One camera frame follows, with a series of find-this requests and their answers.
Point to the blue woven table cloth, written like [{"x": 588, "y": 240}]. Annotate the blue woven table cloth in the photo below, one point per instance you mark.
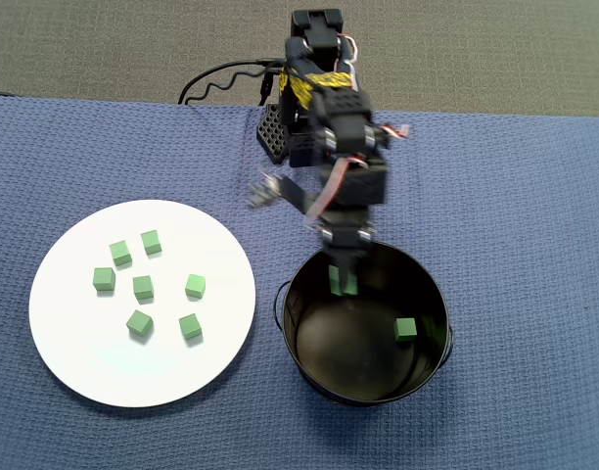
[{"x": 475, "y": 196}]

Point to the black metal bucket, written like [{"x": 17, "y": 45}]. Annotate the black metal bucket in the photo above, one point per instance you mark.
[{"x": 319, "y": 343}]

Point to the white round plate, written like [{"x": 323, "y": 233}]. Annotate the white round plate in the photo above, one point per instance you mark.
[{"x": 108, "y": 372}]

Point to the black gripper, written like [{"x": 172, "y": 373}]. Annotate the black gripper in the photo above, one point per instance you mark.
[{"x": 347, "y": 237}]

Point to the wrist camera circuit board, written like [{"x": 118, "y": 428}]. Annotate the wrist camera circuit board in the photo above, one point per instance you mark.
[{"x": 262, "y": 191}]

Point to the green cube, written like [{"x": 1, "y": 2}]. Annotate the green cube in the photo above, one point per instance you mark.
[
  {"x": 151, "y": 242},
  {"x": 120, "y": 253},
  {"x": 104, "y": 279},
  {"x": 143, "y": 287},
  {"x": 405, "y": 329},
  {"x": 334, "y": 286},
  {"x": 139, "y": 323},
  {"x": 190, "y": 326},
  {"x": 195, "y": 285}
]

